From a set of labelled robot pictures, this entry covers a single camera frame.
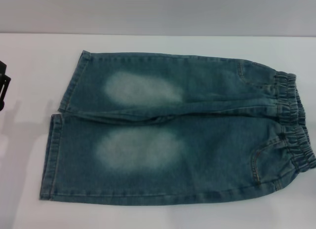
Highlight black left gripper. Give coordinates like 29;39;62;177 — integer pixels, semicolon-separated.
0;61;12;111

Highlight blue denim shorts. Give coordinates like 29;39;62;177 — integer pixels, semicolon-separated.
38;50;316;207

